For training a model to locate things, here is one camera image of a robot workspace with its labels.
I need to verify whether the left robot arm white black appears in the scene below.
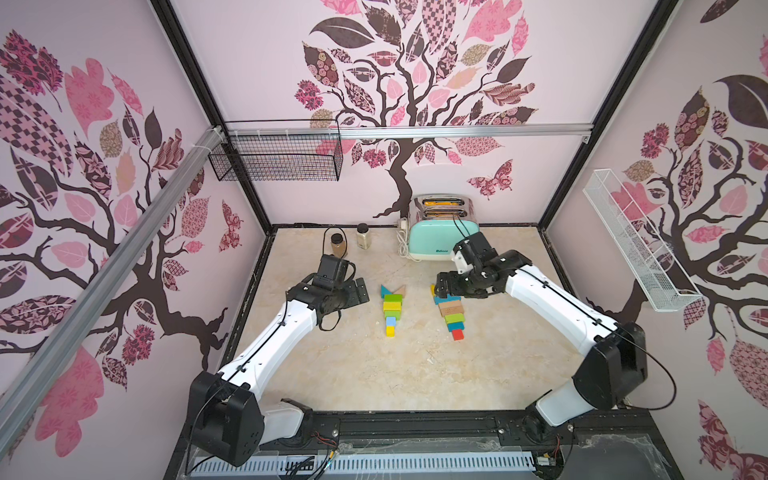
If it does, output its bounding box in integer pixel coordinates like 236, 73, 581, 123
183, 254, 370, 466

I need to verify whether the aluminium rail back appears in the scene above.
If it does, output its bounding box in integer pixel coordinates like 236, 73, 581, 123
228, 123, 593, 140

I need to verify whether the white wire shelf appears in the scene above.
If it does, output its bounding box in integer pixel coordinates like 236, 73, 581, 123
583, 169, 704, 313

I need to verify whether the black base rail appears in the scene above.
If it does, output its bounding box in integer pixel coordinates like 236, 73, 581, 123
241, 410, 660, 450

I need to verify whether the mint green toaster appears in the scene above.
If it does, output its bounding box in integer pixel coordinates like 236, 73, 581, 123
406, 194, 480, 261

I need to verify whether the white toaster power cable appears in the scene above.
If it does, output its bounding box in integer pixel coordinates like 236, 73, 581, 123
395, 218, 415, 260

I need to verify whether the black wire basket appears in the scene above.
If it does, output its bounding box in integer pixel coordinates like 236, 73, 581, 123
208, 118, 344, 182

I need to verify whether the beige spice jar black lid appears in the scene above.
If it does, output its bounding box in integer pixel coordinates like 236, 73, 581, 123
356, 223, 371, 250

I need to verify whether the white cable duct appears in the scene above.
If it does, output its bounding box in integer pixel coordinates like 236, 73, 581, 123
191, 451, 536, 479

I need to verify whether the natural wood plank block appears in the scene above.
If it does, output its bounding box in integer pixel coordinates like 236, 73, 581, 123
440, 305, 464, 317

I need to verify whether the brown spice jar black lid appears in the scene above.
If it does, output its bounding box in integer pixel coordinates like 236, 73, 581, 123
330, 232, 348, 259

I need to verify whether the aluminium rail left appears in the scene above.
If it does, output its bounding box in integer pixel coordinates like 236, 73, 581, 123
1, 126, 225, 457

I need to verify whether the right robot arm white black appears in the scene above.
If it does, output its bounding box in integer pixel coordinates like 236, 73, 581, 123
434, 233, 648, 436

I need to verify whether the long teal block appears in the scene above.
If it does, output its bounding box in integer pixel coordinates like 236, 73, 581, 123
433, 296, 461, 305

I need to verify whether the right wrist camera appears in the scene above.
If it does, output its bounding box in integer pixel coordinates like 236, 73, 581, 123
451, 251, 474, 274

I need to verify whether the aluminium rail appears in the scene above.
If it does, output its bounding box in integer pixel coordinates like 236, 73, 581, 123
228, 123, 593, 140
1, 126, 225, 457

